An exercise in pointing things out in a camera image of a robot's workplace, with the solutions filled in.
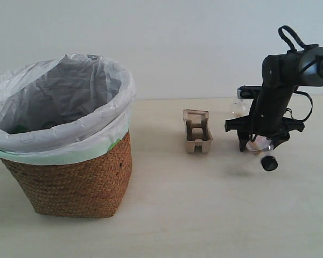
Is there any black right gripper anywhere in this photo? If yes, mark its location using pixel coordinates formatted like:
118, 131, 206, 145
224, 94, 305, 153

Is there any beige pulp cardboard tray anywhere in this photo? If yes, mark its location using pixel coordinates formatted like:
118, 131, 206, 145
183, 109, 213, 153

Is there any clear bottle red label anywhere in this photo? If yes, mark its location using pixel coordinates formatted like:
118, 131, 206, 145
246, 135, 278, 172

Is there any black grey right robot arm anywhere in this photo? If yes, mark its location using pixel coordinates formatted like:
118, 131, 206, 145
224, 46, 323, 151

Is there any white plastic bin liner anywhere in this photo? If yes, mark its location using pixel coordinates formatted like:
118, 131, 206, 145
0, 54, 136, 165

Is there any woven brown wicker basket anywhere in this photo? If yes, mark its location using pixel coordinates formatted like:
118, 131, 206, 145
1, 133, 132, 218

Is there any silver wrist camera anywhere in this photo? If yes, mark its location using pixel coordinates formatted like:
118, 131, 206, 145
237, 85, 262, 99

